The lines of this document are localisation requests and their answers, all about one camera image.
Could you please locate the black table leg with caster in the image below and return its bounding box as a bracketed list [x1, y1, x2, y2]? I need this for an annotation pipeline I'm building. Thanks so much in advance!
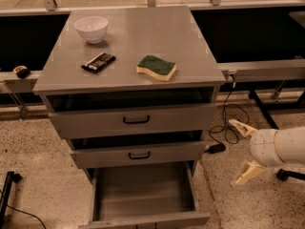
[249, 90, 277, 129]

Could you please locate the black power adapter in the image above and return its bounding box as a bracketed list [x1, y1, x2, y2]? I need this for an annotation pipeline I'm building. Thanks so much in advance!
[207, 143, 226, 154]

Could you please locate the grey side bench right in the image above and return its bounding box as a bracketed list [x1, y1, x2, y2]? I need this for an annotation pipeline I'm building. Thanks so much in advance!
[218, 59, 305, 82]

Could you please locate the grey drawer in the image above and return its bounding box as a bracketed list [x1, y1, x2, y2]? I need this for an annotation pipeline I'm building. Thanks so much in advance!
[71, 141, 205, 169]
[50, 104, 216, 139]
[78, 161, 211, 229]

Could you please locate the green and yellow sponge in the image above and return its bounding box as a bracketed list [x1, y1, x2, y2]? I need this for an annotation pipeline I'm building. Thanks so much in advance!
[136, 55, 176, 81]

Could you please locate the grey side bench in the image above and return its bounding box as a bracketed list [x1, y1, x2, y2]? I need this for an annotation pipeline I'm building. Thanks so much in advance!
[218, 59, 305, 82]
[0, 71, 41, 93]

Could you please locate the white bowl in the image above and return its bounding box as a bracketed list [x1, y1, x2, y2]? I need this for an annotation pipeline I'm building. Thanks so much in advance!
[74, 16, 109, 44]

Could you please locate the black power cable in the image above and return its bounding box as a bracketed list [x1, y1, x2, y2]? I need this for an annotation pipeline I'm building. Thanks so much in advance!
[208, 81, 251, 145]

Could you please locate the grey middle drawer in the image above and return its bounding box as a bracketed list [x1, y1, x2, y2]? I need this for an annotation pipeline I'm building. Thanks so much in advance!
[71, 141, 205, 169]

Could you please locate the black stand left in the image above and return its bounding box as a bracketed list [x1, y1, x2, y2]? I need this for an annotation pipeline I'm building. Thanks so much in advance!
[0, 171, 22, 229]

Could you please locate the grey side bench left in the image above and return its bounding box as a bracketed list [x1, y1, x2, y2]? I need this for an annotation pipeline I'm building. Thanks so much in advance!
[0, 71, 41, 93]

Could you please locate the black caster base right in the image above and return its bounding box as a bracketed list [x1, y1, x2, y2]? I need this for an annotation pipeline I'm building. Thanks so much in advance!
[276, 169, 305, 181]

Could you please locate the grey bottom drawer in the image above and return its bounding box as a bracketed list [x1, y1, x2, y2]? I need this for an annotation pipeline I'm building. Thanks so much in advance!
[78, 161, 211, 229]

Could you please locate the black and yellow tape measure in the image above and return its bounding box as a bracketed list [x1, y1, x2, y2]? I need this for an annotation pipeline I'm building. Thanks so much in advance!
[13, 66, 31, 78]

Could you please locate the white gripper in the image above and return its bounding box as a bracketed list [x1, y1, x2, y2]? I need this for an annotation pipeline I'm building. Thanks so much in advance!
[229, 119, 283, 185]

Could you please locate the black snack bar packet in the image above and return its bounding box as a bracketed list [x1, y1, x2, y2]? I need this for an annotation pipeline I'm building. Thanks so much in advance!
[81, 52, 115, 73]

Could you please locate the grey top drawer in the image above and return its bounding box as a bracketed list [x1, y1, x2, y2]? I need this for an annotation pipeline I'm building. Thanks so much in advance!
[50, 104, 216, 139]

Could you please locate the grey drawer cabinet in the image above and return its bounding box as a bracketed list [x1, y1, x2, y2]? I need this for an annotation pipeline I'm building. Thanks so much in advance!
[32, 5, 227, 229]

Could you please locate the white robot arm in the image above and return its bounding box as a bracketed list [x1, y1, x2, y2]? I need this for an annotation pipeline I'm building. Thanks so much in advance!
[229, 119, 305, 185]

